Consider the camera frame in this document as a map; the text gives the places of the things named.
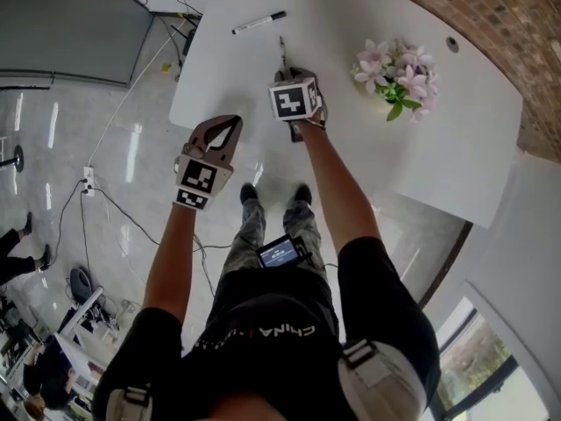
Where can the person's right camouflage trouser leg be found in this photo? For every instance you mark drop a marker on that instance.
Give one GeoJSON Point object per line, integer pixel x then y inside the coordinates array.
{"type": "Point", "coordinates": [304, 235]}

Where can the person's left camouflage trouser leg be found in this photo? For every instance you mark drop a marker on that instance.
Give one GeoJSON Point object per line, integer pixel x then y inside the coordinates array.
{"type": "Point", "coordinates": [247, 239]}

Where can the white metal rack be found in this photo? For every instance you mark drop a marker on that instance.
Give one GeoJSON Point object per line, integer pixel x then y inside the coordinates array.
{"type": "Point", "coordinates": [79, 323]}

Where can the black round stand base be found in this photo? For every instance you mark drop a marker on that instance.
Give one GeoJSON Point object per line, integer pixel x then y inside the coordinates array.
{"type": "Point", "coordinates": [17, 160]}

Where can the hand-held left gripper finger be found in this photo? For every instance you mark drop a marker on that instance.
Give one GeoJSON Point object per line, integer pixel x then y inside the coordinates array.
{"type": "Point", "coordinates": [199, 132]}
{"type": "Point", "coordinates": [232, 147]}

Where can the white marker pen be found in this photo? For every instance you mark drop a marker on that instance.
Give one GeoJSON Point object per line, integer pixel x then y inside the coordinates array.
{"type": "Point", "coordinates": [258, 23]}

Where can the person's camouflage trouser leg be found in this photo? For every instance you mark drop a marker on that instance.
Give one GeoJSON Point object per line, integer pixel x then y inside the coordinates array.
{"type": "Point", "coordinates": [304, 235]}
{"type": "Point", "coordinates": [247, 239]}

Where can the black router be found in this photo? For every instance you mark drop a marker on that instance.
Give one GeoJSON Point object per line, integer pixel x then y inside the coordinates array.
{"type": "Point", "coordinates": [189, 44]}

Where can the white desk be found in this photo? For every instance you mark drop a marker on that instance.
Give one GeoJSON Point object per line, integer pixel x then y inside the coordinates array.
{"type": "Point", "coordinates": [416, 156]}

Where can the silver pen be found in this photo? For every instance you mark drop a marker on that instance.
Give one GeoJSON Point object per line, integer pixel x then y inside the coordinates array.
{"type": "Point", "coordinates": [284, 53]}

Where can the small black screen device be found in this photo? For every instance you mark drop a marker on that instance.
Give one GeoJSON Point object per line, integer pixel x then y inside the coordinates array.
{"type": "Point", "coordinates": [278, 252]}

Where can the person's black shoe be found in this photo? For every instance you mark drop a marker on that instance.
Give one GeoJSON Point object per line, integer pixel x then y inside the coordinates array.
{"type": "Point", "coordinates": [248, 192]}
{"type": "Point", "coordinates": [302, 193]}

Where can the person's right black shoe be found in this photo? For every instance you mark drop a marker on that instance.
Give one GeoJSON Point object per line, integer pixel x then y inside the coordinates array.
{"type": "Point", "coordinates": [302, 193]}

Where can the black framed window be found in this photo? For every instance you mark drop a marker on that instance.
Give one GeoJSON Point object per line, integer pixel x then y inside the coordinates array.
{"type": "Point", "coordinates": [477, 366]}

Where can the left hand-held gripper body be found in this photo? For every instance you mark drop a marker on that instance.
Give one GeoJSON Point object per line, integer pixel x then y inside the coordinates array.
{"type": "Point", "coordinates": [199, 178]}

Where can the grey metal cabinet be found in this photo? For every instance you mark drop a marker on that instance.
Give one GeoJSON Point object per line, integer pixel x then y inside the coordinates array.
{"type": "Point", "coordinates": [66, 24]}

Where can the person's right forearm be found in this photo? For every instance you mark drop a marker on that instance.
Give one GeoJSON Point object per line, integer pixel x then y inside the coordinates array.
{"type": "Point", "coordinates": [337, 191]}

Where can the white power strip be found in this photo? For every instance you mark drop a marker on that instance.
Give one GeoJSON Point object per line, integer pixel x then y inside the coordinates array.
{"type": "Point", "coordinates": [89, 181]}

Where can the black round floor device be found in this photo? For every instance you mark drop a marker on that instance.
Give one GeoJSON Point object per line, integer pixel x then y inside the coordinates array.
{"type": "Point", "coordinates": [80, 284]}

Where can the person's black shirt torso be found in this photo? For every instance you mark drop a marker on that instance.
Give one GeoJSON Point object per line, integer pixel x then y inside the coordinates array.
{"type": "Point", "coordinates": [271, 358]}

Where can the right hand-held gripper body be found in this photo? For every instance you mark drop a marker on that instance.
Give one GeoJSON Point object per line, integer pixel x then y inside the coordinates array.
{"type": "Point", "coordinates": [289, 101]}

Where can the person's left forearm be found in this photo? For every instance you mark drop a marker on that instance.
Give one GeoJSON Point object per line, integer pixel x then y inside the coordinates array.
{"type": "Point", "coordinates": [171, 261]}

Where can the small yellow floor tag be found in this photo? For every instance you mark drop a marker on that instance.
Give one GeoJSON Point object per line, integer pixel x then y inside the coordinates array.
{"type": "Point", "coordinates": [165, 66]}

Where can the person's left black shoe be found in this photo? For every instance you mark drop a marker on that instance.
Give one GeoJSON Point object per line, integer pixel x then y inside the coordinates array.
{"type": "Point", "coordinates": [248, 192]}

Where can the pink flowers in pale pot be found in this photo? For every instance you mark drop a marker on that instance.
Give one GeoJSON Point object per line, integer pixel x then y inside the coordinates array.
{"type": "Point", "coordinates": [403, 77]}

